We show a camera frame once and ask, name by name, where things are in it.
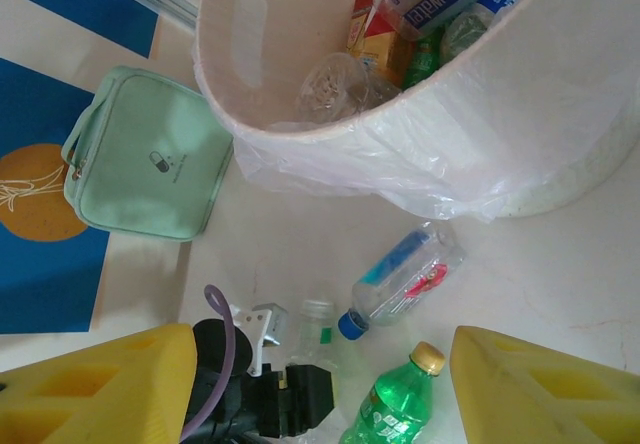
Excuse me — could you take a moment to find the clear bottle red blue label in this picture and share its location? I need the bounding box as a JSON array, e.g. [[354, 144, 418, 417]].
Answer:
[[338, 220, 467, 341]]

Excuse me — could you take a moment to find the mint green medicine bag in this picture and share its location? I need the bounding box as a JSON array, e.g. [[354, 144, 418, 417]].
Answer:
[[60, 65, 236, 244]]

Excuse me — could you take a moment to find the red orange tea bottle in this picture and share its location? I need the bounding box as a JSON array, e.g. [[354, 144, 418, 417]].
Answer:
[[346, 0, 417, 85]]

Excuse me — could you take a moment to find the green plastic soda bottle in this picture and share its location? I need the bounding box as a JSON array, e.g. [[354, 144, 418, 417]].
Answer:
[[401, 27, 454, 91], [338, 341, 447, 444], [439, 3, 496, 60]]

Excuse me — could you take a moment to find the clear bottle white green label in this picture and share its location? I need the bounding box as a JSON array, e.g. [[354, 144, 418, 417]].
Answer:
[[297, 298, 337, 363]]

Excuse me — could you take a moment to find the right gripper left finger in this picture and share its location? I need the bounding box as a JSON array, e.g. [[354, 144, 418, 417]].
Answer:
[[0, 321, 199, 444]]

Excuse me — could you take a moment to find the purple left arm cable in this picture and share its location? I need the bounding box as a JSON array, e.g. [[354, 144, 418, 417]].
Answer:
[[178, 283, 237, 444]]

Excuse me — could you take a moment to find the clear plastic bin liner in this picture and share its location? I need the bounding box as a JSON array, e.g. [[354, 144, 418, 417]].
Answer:
[[194, 58, 640, 225]]

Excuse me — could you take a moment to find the blue label white cap bottle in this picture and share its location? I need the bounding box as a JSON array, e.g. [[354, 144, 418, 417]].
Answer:
[[298, 52, 404, 124]]

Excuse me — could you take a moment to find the white round waste bin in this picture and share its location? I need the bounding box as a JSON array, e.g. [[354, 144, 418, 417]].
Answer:
[[192, 0, 640, 220]]

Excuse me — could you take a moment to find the clear soda water bottle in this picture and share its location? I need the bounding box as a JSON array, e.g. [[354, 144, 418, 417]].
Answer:
[[367, 0, 556, 41]]

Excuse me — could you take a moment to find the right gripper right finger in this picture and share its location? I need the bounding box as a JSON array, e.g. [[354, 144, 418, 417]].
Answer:
[[448, 324, 640, 444]]

